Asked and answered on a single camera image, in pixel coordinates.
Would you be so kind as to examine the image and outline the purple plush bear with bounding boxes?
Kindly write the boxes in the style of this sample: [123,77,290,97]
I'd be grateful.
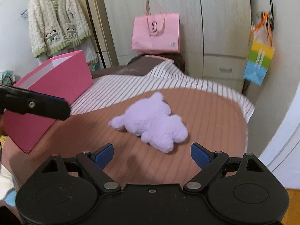
[108,92,188,153]

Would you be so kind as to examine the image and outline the pink cardboard box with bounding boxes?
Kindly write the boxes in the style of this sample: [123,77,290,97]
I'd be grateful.
[4,51,93,154]

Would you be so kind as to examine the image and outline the striped table cloth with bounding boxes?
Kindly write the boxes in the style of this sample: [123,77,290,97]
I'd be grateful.
[3,61,255,185]

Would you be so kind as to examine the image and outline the cream knitted cardigan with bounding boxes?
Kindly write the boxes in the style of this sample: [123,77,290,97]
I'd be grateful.
[27,0,91,58]

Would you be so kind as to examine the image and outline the black suitcase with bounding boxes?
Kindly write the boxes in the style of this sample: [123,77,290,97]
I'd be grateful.
[126,53,185,76]

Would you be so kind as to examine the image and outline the colourful paper gift bag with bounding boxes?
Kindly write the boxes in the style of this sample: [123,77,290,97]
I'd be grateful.
[243,0,275,86]

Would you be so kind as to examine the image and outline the pink tote bag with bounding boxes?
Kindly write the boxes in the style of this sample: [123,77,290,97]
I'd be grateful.
[131,0,180,54]

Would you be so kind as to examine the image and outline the white wardrobe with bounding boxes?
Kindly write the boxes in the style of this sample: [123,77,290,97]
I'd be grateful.
[103,0,251,92]

